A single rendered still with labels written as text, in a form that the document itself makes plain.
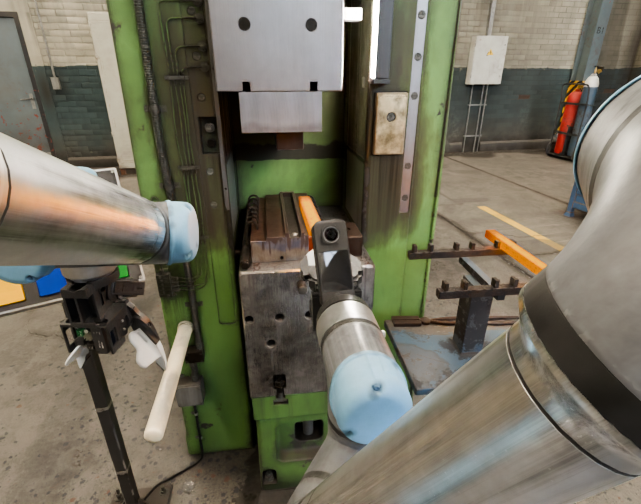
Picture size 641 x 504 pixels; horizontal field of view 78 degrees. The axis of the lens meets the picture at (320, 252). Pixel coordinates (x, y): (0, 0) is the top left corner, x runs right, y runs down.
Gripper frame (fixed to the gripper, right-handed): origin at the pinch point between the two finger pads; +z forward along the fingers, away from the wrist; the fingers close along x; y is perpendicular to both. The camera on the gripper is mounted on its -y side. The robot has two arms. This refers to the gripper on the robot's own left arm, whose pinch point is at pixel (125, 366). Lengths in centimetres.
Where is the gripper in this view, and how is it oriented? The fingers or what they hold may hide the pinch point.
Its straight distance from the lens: 80.5
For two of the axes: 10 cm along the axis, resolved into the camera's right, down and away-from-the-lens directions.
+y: -0.4, 4.1, -9.1
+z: 0.0, 9.1, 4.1
